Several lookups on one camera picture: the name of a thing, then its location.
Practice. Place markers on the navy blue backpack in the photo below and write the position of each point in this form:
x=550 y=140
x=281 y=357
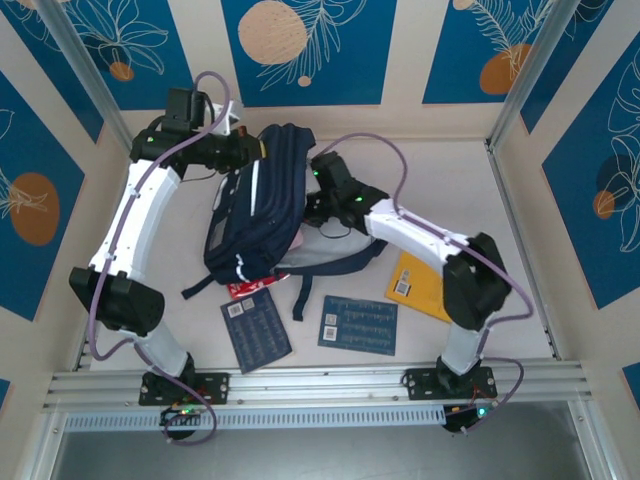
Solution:
x=270 y=200

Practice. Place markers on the red book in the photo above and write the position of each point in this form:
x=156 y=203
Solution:
x=245 y=288

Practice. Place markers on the yellow book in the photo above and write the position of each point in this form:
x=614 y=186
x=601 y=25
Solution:
x=415 y=285

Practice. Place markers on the blue booklet two QR codes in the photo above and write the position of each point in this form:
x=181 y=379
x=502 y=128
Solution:
x=360 y=325

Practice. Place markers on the blue booklet one QR code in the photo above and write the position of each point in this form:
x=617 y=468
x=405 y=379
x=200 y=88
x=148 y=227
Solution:
x=257 y=330

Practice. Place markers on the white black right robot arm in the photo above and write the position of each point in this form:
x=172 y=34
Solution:
x=410 y=227

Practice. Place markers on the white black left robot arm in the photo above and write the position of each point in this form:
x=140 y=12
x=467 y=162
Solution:
x=135 y=220

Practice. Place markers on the aluminium frame post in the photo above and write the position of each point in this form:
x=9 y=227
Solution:
x=91 y=75
x=532 y=75

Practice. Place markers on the aluminium side rail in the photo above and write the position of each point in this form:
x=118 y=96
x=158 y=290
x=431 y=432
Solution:
x=497 y=175

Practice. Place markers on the aluminium mounting rail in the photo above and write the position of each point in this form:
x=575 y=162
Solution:
x=320 y=385

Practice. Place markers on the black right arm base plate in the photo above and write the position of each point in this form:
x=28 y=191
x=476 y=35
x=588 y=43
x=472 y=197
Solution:
x=420 y=385

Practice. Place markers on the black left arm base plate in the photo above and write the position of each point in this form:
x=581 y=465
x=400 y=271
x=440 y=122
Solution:
x=215 y=387

